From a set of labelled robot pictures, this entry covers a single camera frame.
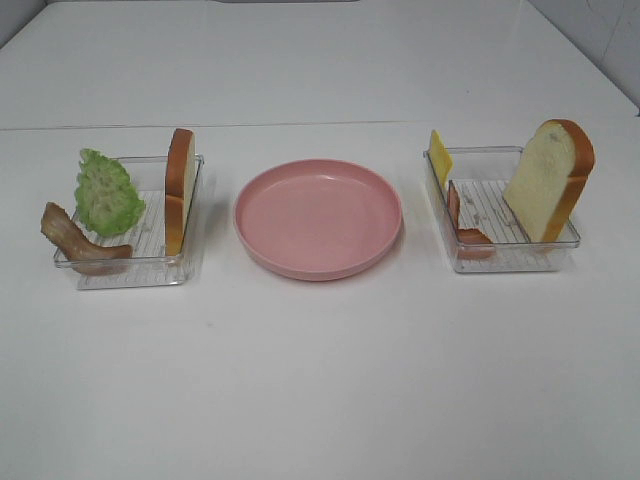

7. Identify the pink round plate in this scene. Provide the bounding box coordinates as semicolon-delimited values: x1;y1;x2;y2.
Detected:
234;159;403;281

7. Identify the clear plastic tray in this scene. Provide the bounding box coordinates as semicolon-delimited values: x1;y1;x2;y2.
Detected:
53;154;206;290
423;146;580;274

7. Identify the right clear plastic tray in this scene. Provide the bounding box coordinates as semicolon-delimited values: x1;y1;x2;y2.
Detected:
423;146;580;274

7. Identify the green lettuce leaf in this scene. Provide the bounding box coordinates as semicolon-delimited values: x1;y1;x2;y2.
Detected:
74;148;146;237

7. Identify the pink bacon strip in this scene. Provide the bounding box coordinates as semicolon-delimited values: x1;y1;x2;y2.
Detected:
447;181;495;260

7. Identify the brown bacon strip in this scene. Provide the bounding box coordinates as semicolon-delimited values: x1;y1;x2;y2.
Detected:
41;202;133;276

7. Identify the left clear plastic tray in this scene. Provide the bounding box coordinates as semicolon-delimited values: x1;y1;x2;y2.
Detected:
53;154;206;290

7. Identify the yellow cheese slice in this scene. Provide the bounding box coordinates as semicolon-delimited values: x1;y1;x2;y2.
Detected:
427;130;454;216

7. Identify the toast bread slice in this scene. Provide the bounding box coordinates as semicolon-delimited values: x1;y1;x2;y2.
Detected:
503;119;595;243
165;128;196;256

